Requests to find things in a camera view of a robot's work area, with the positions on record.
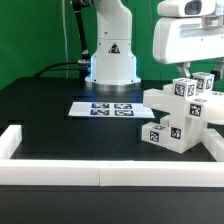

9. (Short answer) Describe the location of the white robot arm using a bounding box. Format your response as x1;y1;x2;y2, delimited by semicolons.
71;0;224;90

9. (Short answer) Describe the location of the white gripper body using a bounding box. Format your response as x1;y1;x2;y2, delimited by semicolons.
153;18;224;64

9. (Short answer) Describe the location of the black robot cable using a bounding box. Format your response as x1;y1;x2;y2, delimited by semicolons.
32;9;92;78

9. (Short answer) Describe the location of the white base tag sheet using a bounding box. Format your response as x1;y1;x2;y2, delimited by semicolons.
68;102;154;118

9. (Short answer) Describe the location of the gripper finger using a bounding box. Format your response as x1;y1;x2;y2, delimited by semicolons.
211;59;224;81
177;62;191;78

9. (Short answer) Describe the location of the white obstacle fence wall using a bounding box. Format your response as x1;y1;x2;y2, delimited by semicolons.
0;125;224;187

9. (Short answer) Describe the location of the small white tagged cube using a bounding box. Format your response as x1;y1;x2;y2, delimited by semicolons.
193;72;214;93

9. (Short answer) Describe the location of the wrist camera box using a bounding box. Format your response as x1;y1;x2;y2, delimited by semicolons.
157;0;216;18

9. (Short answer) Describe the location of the white chair back part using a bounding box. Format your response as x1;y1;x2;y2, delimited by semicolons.
143;84;224;153

